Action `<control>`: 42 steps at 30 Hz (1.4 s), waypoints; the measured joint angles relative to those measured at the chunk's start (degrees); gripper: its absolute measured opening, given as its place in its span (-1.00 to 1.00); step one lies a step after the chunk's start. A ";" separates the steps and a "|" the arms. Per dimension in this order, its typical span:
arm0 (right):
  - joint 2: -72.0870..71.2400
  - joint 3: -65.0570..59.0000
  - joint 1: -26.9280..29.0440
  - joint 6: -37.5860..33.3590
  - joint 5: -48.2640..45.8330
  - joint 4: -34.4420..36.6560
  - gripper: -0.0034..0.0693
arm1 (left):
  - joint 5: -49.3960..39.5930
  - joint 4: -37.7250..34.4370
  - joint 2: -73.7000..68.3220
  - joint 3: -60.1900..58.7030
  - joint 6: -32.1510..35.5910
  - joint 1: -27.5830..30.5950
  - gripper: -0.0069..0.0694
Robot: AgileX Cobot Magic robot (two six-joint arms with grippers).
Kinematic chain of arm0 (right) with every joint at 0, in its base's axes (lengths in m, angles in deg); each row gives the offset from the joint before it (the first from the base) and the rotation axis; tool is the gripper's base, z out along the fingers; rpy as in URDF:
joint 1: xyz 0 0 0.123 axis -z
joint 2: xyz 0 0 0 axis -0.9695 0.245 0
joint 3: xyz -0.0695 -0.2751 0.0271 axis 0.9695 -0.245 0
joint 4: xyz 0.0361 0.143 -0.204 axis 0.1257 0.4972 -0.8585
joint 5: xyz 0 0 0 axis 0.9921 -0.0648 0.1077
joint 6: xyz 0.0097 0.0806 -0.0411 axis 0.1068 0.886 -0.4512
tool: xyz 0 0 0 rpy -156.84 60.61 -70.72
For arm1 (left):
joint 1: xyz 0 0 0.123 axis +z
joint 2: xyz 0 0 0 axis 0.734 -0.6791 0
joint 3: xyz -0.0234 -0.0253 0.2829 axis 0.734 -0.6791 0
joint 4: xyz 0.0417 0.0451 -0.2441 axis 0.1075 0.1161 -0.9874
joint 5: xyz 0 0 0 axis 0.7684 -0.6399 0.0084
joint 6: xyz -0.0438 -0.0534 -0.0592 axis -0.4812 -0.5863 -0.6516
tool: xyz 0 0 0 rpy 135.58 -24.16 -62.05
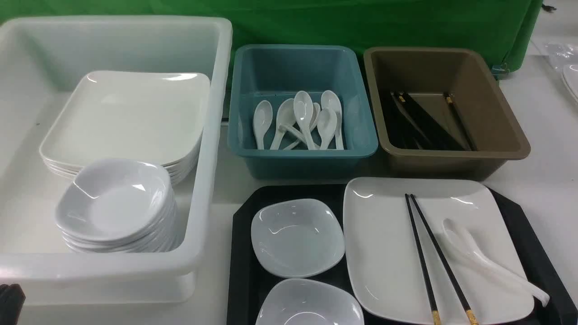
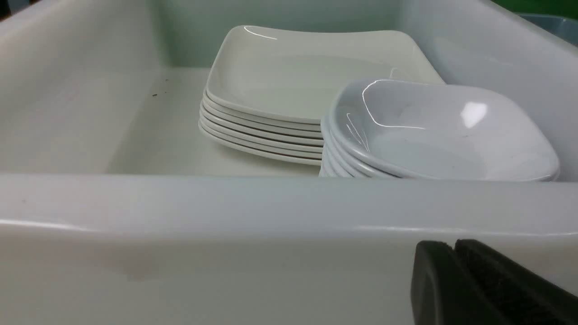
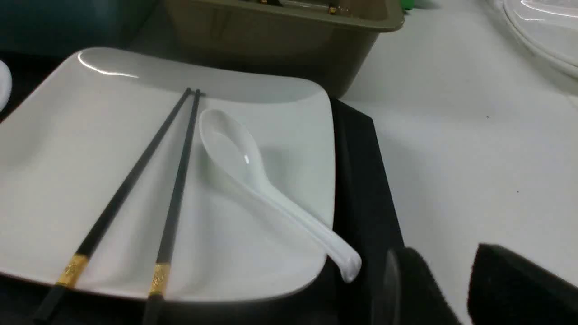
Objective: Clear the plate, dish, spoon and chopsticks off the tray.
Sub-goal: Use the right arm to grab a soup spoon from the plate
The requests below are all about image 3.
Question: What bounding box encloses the white ceramic soup spoon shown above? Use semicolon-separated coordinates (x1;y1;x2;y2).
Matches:
198;109;363;283

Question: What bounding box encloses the black chopstick gold band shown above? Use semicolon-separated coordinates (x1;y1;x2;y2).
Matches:
32;88;202;325
142;90;202;325

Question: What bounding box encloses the black plastic serving tray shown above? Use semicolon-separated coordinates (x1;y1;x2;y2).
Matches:
1;95;403;325

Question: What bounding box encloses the brown plastic bin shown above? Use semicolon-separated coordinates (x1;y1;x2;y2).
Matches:
164;0;405;98

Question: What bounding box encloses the white square bowl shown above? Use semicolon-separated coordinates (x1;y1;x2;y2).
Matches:
0;61;13;112

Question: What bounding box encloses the teal plastic bin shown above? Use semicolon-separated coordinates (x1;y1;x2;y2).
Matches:
0;0;158;57

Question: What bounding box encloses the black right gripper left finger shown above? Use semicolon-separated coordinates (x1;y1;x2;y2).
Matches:
382;247;461;325

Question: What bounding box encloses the large white square plate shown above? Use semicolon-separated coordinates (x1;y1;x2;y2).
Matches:
0;47;335;304

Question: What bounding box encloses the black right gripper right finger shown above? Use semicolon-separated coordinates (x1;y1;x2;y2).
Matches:
467;243;578;325

